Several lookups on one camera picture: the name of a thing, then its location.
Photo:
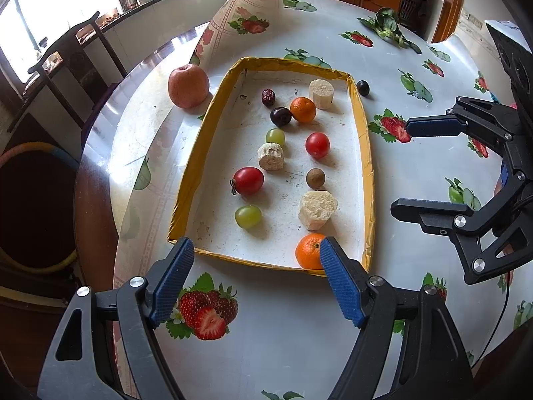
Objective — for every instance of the red apple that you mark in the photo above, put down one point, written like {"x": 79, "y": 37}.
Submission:
{"x": 188, "y": 86}

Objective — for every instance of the fruit-printed white tablecloth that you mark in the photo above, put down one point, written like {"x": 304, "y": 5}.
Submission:
{"x": 283, "y": 341}

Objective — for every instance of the dark purple grape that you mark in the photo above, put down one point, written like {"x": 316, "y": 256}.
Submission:
{"x": 281, "y": 116}
{"x": 363, "y": 87}

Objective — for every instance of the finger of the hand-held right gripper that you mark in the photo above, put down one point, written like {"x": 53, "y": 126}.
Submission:
{"x": 433, "y": 128}
{"x": 429, "y": 212}

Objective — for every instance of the brown longan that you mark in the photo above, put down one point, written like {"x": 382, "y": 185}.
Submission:
{"x": 315, "y": 178}

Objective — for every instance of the leafy green vegetable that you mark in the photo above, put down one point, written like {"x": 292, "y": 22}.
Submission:
{"x": 387, "y": 25}

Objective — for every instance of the stemmed red cherry tomato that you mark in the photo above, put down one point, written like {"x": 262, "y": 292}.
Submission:
{"x": 248, "y": 181}

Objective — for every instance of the kitchen counter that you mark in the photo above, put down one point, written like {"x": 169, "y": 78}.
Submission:
{"x": 166, "y": 21}

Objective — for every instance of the dried red date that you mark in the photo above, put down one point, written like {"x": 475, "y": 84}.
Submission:
{"x": 268, "y": 97}

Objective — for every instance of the colourful hula hoop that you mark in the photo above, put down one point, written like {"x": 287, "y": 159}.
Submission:
{"x": 41, "y": 146}

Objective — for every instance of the orange mandarin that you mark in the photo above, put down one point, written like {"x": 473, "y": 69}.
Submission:
{"x": 303, "y": 109}
{"x": 308, "y": 252}

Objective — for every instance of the yellow-edged white tray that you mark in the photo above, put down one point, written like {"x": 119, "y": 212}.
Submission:
{"x": 341, "y": 183}

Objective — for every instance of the small crumbly beige food piece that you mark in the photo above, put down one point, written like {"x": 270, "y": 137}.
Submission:
{"x": 271, "y": 157}

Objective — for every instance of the green grape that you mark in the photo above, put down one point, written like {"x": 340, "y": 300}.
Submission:
{"x": 248, "y": 216}
{"x": 275, "y": 136}

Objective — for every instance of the large crumbly beige food piece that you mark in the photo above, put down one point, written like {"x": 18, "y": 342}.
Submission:
{"x": 317, "y": 209}

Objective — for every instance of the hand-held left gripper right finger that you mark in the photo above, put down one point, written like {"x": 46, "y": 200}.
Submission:
{"x": 341, "y": 283}

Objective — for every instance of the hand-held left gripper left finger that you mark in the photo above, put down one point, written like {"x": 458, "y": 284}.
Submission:
{"x": 170, "y": 283}

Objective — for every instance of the smooth beige food cylinder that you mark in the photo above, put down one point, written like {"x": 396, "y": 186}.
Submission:
{"x": 321, "y": 93}

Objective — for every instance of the dark wooden chair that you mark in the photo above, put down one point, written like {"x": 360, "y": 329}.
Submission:
{"x": 89, "y": 73}

